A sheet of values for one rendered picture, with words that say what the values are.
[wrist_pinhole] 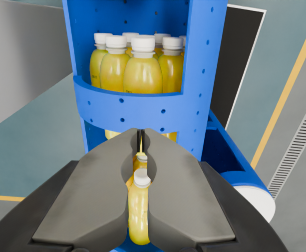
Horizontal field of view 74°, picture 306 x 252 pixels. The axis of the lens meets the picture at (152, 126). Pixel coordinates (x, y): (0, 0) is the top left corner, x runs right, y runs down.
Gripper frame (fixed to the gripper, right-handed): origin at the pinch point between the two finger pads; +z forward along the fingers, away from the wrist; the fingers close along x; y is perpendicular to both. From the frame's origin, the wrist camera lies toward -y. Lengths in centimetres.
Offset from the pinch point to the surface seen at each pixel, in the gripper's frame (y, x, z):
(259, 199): 47, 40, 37
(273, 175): 127, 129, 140
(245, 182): 41, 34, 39
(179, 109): 6.1, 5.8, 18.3
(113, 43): -2.5, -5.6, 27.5
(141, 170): 24.5, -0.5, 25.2
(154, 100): 4.3, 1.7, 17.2
